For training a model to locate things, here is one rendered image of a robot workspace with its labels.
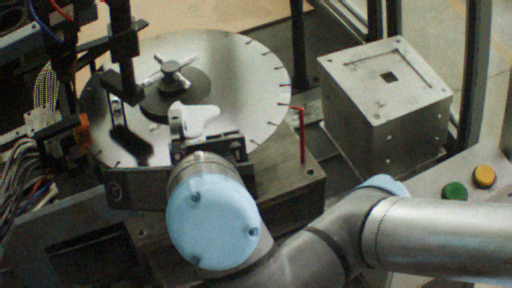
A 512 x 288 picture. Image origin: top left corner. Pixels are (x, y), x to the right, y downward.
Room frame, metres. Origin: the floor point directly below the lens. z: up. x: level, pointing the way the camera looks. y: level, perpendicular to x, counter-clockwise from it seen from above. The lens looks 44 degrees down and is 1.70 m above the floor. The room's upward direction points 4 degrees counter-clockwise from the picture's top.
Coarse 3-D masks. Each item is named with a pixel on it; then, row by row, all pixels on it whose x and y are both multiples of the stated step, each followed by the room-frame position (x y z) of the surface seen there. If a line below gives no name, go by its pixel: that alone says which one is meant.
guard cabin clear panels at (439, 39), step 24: (360, 0) 1.27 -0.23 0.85; (384, 0) 1.18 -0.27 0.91; (408, 0) 1.10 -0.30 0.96; (432, 0) 1.03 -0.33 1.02; (456, 0) 0.96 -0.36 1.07; (504, 0) 0.84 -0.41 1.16; (384, 24) 1.19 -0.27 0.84; (408, 24) 1.11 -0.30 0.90; (432, 24) 1.03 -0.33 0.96; (456, 24) 0.96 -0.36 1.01; (504, 24) 0.84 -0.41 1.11; (432, 48) 1.03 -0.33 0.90; (456, 48) 0.96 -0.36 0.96; (504, 48) 0.83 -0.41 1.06; (456, 72) 0.96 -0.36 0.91; (504, 72) 0.82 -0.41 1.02; (456, 96) 0.95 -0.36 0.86; (504, 96) 0.82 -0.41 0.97; (456, 120) 0.94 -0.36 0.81
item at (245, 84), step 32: (192, 32) 1.04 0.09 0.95; (224, 32) 1.03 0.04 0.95; (192, 64) 0.95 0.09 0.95; (224, 64) 0.94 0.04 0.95; (256, 64) 0.94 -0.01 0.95; (96, 96) 0.91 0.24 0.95; (224, 96) 0.87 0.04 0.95; (256, 96) 0.87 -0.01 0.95; (288, 96) 0.86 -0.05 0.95; (96, 128) 0.83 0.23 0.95; (128, 128) 0.82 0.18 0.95; (160, 128) 0.82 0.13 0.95; (224, 128) 0.81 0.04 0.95; (256, 128) 0.80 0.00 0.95; (128, 160) 0.76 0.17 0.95; (160, 160) 0.76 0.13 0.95
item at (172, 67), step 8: (160, 56) 0.92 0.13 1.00; (192, 56) 0.91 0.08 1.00; (160, 64) 0.90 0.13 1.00; (168, 64) 0.89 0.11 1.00; (176, 64) 0.89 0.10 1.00; (184, 64) 0.89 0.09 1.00; (160, 72) 0.88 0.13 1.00; (168, 72) 0.87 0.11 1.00; (176, 72) 0.87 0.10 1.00; (152, 80) 0.87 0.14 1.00; (168, 80) 0.87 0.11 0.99; (176, 80) 0.87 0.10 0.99; (184, 80) 0.85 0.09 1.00; (184, 88) 0.85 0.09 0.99
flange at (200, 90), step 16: (144, 80) 0.92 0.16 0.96; (160, 80) 0.89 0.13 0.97; (192, 80) 0.90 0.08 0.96; (208, 80) 0.90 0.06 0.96; (160, 96) 0.87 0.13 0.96; (176, 96) 0.87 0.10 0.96; (192, 96) 0.86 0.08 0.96; (208, 96) 0.87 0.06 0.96; (144, 112) 0.85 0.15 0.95; (160, 112) 0.84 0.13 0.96
